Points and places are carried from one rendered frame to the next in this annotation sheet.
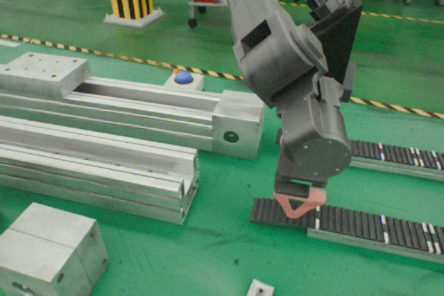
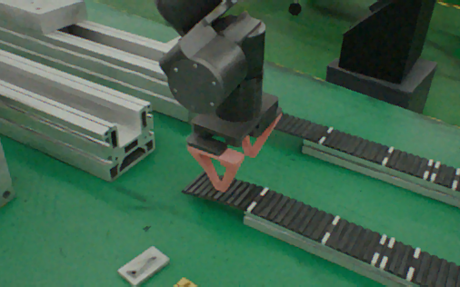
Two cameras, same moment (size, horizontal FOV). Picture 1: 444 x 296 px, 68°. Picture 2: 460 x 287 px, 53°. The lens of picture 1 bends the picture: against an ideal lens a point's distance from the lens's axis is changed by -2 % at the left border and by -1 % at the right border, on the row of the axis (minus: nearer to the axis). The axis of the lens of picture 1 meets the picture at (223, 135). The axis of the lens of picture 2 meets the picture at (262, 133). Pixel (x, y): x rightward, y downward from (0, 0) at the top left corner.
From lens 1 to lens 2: 0.27 m
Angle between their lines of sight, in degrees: 11
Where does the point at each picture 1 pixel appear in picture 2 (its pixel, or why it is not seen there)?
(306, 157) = (180, 84)
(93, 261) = not seen: outside the picture
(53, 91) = (34, 24)
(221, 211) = (162, 180)
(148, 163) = (98, 111)
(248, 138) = not seen: hidden behind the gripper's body
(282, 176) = (195, 125)
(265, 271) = (173, 244)
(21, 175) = not seen: outside the picture
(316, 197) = (230, 157)
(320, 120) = (202, 46)
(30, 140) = not seen: outside the picture
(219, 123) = not seen: hidden behind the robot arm
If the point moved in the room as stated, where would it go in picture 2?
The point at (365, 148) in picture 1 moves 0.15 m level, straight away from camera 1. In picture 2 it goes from (369, 149) to (416, 116)
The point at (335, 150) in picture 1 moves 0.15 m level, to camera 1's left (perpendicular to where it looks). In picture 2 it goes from (204, 76) to (55, 49)
